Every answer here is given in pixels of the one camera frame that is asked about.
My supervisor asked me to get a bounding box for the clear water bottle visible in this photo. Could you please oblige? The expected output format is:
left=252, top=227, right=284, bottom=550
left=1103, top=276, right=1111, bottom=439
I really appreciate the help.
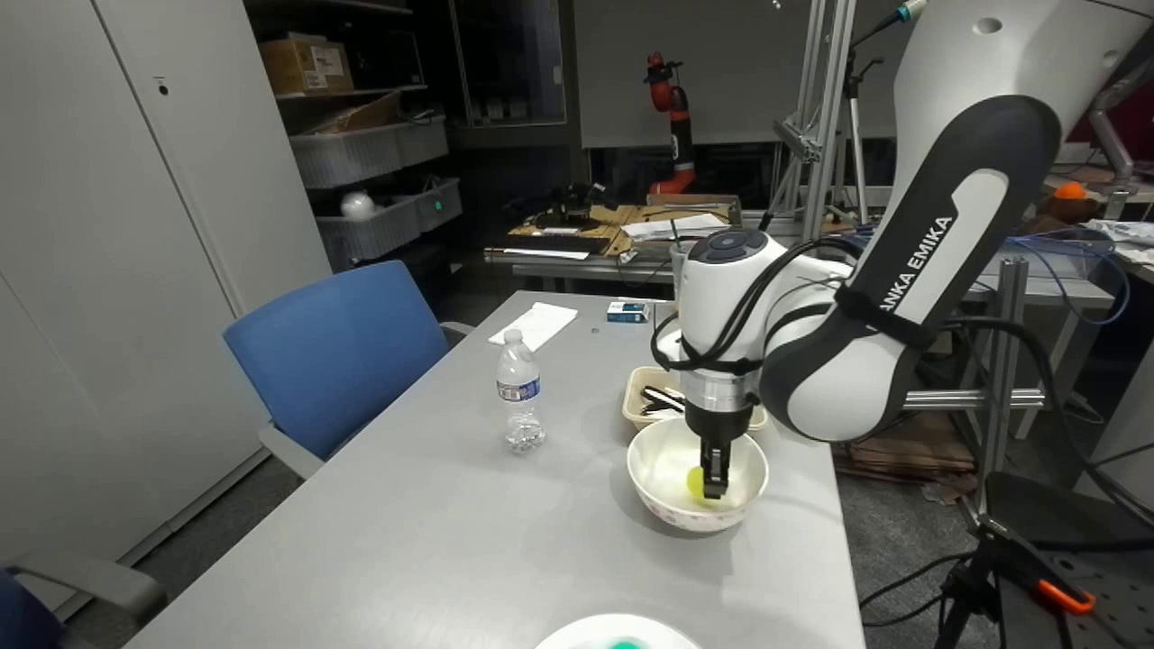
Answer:
left=494, top=328, right=544, bottom=456

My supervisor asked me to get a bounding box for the yellow ball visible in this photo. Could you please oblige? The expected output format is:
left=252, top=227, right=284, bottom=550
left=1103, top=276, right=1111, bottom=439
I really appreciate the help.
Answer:
left=684, top=470, right=702, bottom=496

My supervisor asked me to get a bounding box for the beige cutlery tray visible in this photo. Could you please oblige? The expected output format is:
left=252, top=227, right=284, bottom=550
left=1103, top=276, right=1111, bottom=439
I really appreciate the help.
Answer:
left=621, top=363, right=773, bottom=436

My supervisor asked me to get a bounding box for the white foam plate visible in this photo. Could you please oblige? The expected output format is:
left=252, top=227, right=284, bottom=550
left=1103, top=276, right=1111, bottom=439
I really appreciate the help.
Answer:
left=535, top=612, right=698, bottom=649

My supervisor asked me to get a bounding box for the blue chair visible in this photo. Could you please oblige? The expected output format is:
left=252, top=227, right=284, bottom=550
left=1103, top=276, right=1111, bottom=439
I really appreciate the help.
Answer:
left=225, top=261, right=469, bottom=481

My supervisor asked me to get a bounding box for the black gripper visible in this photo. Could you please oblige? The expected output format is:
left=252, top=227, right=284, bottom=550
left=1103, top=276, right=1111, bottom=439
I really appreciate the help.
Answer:
left=684, top=404, right=746, bottom=496

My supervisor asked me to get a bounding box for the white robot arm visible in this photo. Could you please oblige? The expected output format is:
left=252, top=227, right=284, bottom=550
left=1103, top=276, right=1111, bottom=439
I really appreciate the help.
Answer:
left=663, top=0, right=1154, bottom=502

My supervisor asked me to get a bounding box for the white paper sheet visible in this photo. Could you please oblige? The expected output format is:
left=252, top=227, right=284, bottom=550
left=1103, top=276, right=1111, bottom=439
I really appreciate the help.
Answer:
left=494, top=304, right=578, bottom=349

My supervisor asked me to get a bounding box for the white ceramic bowl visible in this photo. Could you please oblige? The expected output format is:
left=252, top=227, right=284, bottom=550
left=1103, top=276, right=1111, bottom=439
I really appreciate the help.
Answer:
left=627, top=419, right=773, bottom=534

